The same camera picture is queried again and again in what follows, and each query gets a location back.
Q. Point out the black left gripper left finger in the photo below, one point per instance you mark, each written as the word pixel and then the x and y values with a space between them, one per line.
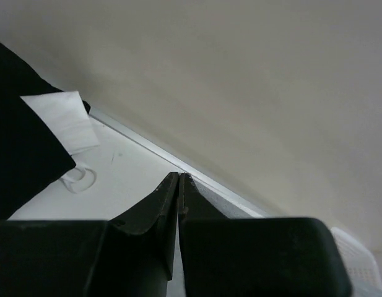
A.
pixel 130 255

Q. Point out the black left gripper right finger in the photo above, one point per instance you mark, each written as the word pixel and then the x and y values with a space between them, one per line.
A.
pixel 288 256

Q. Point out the grey tank top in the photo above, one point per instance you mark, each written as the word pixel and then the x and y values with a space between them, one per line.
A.
pixel 176 286

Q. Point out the black folded tank top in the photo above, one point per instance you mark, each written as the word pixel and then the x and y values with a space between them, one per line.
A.
pixel 31 156

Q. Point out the white folded tank top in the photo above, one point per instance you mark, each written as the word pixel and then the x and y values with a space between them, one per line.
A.
pixel 65 115

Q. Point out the white plastic mesh basket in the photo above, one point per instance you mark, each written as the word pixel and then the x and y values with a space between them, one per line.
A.
pixel 360 263

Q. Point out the aluminium table edge rail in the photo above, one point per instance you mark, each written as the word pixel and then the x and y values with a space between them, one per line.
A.
pixel 224 192

